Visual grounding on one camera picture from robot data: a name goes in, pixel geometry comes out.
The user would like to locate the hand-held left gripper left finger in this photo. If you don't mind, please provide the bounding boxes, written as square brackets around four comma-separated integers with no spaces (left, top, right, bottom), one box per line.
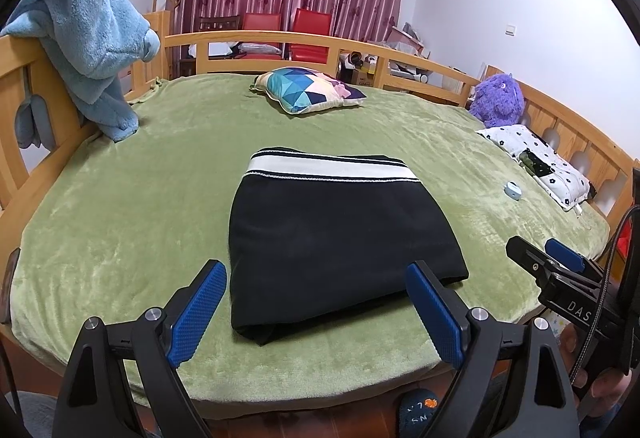
[50,259,228,438]

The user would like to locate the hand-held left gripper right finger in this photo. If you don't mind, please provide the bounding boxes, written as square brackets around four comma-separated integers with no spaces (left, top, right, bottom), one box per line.
[405,260,578,438]

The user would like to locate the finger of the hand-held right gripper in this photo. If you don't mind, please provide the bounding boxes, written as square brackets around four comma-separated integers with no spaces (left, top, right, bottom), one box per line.
[506,235,563,291]
[544,238,606,280]

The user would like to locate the black pants with white waistband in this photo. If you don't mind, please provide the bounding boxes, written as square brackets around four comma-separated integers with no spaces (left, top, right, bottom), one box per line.
[228,147,470,346]

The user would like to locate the white floral pillow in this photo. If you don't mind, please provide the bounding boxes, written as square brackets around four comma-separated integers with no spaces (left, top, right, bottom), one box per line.
[476,124,592,212]

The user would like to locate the dark blue patterned slipper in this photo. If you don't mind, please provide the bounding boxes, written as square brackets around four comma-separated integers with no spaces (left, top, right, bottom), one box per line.
[397,388,441,438]

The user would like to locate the green fleece blanket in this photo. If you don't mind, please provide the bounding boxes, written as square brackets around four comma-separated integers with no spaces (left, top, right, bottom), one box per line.
[10,73,612,419]

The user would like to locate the purple plush toy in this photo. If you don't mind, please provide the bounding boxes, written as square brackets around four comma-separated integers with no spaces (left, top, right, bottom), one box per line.
[468,73,526,129]

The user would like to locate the grey knit fabric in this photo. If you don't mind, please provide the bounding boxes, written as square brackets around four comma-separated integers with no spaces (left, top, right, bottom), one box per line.
[0,390,61,438]

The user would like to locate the cardboard box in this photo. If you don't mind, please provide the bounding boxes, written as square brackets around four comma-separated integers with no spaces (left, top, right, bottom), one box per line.
[350,65,378,88]

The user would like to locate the geometric patterned cushion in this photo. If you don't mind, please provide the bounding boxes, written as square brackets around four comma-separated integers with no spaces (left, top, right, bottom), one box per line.
[250,66,367,115]

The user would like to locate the grey hanging cloth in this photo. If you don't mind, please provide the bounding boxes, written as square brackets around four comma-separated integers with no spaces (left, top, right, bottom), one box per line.
[14,93,56,150]

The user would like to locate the dark wooden chair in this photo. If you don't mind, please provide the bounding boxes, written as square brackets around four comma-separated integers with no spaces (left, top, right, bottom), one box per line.
[180,15,243,78]

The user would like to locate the red chair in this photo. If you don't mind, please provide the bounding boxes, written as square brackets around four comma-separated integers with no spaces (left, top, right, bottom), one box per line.
[290,8,333,64]
[241,13,282,50]

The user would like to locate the light blue fleece robe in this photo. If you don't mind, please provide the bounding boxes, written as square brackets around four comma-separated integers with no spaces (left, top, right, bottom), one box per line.
[0,0,162,143]

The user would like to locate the wooden bed frame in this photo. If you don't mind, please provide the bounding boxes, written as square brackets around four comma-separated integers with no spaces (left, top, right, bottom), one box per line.
[0,9,640,438]

